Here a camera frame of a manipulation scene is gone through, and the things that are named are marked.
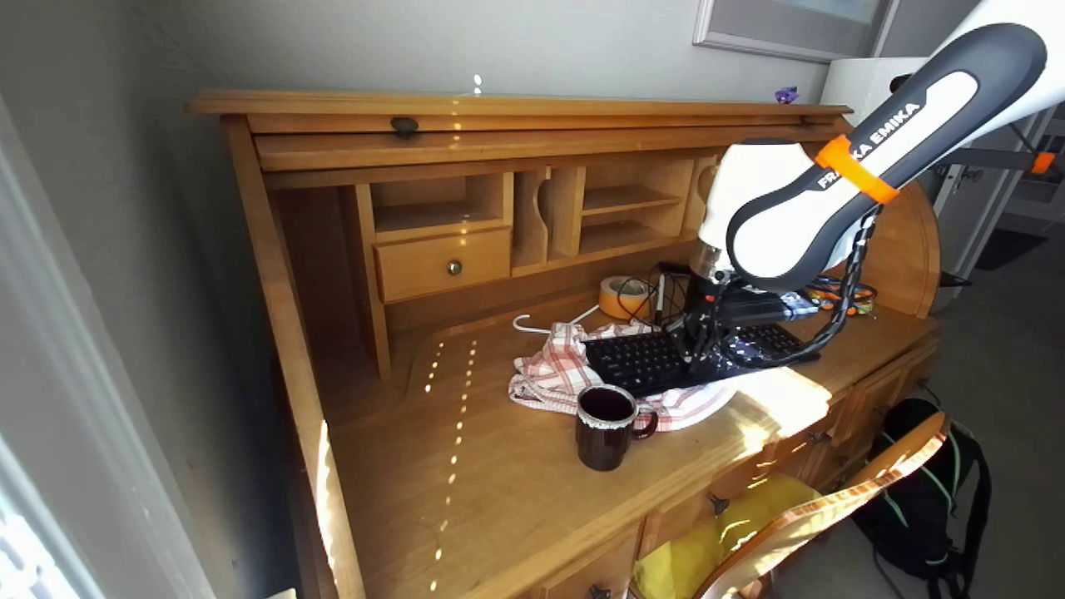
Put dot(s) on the yellow chair cushion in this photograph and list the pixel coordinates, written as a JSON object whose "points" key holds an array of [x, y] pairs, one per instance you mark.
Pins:
{"points": [[683, 562]]}

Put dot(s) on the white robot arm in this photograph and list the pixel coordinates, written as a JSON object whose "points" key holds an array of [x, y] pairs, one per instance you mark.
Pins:
{"points": [[779, 215]]}

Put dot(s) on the white plastic hanger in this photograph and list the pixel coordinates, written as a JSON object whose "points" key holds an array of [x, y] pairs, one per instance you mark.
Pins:
{"points": [[524, 322]]}

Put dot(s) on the wooden chair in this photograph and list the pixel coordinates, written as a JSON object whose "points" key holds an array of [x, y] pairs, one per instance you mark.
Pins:
{"points": [[801, 523]]}

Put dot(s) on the red white checkered cloth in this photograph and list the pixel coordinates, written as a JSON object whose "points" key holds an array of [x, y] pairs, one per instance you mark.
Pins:
{"points": [[555, 378]]}

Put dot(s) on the small wooden drawer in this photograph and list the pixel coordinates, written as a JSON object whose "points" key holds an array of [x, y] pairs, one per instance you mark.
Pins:
{"points": [[423, 266]]}

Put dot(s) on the wooden roll-top desk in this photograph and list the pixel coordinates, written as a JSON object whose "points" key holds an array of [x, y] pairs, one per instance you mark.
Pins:
{"points": [[423, 481]]}

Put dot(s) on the black keyboard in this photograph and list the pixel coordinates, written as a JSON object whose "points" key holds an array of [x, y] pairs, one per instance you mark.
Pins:
{"points": [[668, 360]]}

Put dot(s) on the dark brown mug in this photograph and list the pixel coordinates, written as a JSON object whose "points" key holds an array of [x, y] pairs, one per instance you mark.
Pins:
{"points": [[606, 419]]}

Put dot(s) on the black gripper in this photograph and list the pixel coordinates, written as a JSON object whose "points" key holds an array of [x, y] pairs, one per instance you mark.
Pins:
{"points": [[717, 311]]}

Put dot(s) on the black backpack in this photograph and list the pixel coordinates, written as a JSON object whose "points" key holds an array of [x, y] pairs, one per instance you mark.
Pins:
{"points": [[932, 520]]}

